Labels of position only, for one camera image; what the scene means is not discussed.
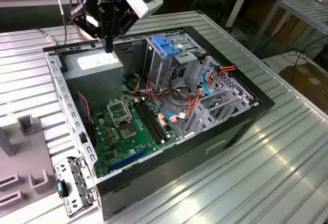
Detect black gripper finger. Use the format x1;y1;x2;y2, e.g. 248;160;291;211
108;6;137;53
69;2;109;53

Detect orange red power wire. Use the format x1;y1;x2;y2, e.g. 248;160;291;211
204;64;238;81

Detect grey metal disk bay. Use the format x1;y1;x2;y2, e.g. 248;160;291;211
183;54;259;137

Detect blue plastic drive latch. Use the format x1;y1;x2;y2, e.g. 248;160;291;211
151;35;182;58

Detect grey metal drive cage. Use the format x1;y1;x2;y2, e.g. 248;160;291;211
143;30;207;91

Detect grey power supply unit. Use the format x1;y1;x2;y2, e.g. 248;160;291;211
61;51;125;109

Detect metal socket cover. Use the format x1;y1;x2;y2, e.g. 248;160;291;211
106;98;133;125

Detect black RAM slot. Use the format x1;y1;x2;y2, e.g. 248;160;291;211
145;98;170;140
137;100;163;143
133;101;160;145
141;99;167;141

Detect green motherboard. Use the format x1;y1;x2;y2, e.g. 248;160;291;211
91;97;180;178

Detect blue expansion slot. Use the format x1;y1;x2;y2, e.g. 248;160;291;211
107;146;151;172

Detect black open PC case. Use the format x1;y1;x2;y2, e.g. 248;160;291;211
42;25;276;221

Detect grey plastic parts rack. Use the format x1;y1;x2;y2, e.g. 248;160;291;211
0;115;61;212

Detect black latch with blue tab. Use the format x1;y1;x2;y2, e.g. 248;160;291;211
56;178;70;198

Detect metal slat side table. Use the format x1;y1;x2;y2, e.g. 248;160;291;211
250;0;328;53

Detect flat brown cardboard box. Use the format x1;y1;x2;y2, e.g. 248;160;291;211
278;64;328;99

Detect black cable with white tag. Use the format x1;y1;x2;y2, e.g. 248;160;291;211
52;0;68;46

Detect yellow black wires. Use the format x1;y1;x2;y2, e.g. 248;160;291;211
122;74;143;95

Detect orange black wire bundle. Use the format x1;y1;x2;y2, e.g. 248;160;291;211
146;72;206;122

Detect red black twisted wire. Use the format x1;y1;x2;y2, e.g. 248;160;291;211
76;92;93;135

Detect long blue flat wire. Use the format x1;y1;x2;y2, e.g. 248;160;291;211
202;65;221;97

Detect metal card retainer bracket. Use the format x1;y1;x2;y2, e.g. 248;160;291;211
54;157;99;218

